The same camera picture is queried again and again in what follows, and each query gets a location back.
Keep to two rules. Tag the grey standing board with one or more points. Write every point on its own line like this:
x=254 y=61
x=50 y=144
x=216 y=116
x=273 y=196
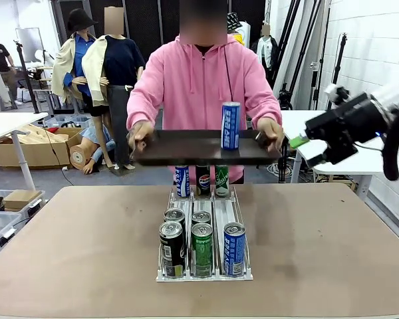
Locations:
x=28 y=40

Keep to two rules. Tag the mannequin torso wooden base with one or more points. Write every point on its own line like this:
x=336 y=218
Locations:
x=93 y=136

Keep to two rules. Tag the large cardboard box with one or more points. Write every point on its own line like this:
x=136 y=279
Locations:
x=33 y=154

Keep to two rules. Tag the dark brown serving tray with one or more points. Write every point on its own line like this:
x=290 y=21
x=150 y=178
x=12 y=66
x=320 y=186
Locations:
x=186 y=148

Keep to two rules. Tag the black Pepsi can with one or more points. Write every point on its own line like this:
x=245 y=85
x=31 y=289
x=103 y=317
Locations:
x=174 y=217
x=172 y=249
x=203 y=181

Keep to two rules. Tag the person's left hand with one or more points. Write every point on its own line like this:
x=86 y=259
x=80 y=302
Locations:
x=271 y=131

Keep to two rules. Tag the person's tattooed right hand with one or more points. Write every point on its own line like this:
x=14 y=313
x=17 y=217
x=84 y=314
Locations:
x=140 y=131

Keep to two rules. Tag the mannequin black hat blue shirt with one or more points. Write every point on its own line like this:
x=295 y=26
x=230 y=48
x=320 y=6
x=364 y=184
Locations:
x=81 y=56

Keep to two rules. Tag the mannequin in white jacket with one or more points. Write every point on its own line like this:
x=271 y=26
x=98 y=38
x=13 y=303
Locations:
x=266 y=50

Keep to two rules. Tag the black camera tripod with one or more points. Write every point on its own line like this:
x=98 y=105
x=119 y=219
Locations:
x=26 y=73

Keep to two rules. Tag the blue Pocari Sweat can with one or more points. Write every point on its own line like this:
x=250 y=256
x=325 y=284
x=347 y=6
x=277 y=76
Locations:
x=182 y=182
x=234 y=249
x=230 y=126

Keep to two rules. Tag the person in pink hoodie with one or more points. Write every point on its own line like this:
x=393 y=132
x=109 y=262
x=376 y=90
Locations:
x=199 y=86

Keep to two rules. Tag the bystander in black t-shirt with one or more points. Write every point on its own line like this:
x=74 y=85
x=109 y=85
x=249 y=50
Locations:
x=0 y=54

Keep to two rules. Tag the green Chilsung cider can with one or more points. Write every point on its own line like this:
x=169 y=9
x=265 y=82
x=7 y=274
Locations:
x=202 y=252
x=201 y=217
x=221 y=182

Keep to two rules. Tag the black tripod poles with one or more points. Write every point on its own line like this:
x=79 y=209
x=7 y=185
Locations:
x=316 y=86

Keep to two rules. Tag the small cardboard box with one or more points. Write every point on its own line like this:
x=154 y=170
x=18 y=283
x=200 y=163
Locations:
x=21 y=198

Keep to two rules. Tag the white table with leg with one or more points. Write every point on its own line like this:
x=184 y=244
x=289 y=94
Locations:
x=6 y=123

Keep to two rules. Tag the person's right forearm pink sleeve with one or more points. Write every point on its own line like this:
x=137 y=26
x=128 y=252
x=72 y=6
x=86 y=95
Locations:
x=141 y=106

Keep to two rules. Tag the clear plastic storage bin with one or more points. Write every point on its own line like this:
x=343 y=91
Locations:
x=35 y=207
x=70 y=120
x=0 y=229

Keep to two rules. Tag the mannequin with bucket hat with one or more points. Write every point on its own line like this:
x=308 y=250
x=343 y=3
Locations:
x=234 y=21

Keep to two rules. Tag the person's left forearm pink sleeve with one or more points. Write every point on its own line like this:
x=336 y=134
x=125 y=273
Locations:
x=266 y=106

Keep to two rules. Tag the mannequin navy top cream jacket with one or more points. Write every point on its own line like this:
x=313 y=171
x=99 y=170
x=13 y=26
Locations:
x=119 y=60

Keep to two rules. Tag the black light stand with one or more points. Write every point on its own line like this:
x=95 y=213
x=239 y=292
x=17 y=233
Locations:
x=340 y=66

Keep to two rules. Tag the white desk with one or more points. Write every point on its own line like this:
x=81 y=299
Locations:
x=365 y=164

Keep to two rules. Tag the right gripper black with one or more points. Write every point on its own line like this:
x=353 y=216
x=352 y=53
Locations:
x=342 y=126

